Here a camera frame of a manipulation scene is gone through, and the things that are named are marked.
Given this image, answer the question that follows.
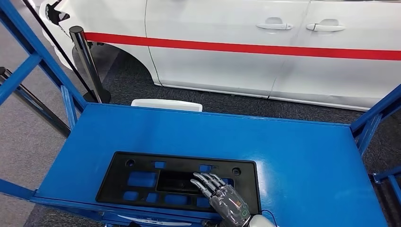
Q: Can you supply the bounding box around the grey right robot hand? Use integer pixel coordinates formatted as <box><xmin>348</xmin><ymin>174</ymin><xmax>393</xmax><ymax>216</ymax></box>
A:
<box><xmin>190</xmin><ymin>172</ymin><xmax>253</xmax><ymax>227</ymax></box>

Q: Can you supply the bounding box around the black plastic plate bracket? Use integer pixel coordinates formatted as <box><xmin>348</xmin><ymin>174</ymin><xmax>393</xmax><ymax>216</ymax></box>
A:
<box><xmin>95</xmin><ymin>151</ymin><xmax>262</xmax><ymax>215</ymax></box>

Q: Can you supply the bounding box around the blue metal shelf rack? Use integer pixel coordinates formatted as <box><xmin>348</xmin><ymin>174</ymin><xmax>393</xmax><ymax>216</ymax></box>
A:
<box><xmin>0</xmin><ymin>0</ymin><xmax>401</xmax><ymax>227</ymax></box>

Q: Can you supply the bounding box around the white car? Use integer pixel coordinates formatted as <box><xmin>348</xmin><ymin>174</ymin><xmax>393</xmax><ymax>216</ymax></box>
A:
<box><xmin>39</xmin><ymin>0</ymin><xmax>401</xmax><ymax>113</ymax></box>

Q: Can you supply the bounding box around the red barrier belt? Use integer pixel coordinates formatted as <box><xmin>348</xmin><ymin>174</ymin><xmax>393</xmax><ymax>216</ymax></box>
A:
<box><xmin>84</xmin><ymin>32</ymin><xmax>401</xmax><ymax>61</ymax></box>

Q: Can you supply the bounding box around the thin black rod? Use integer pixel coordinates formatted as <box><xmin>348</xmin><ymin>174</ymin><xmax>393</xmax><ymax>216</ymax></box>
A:
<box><xmin>21</xmin><ymin>0</ymin><xmax>98</xmax><ymax>103</ymax></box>

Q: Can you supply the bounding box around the chrome stanchion post dark base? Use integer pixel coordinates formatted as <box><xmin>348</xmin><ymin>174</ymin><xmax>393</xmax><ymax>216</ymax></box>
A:
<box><xmin>69</xmin><ymin>26</ymin><xmax>112</xmax><ymax>105</ymax></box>

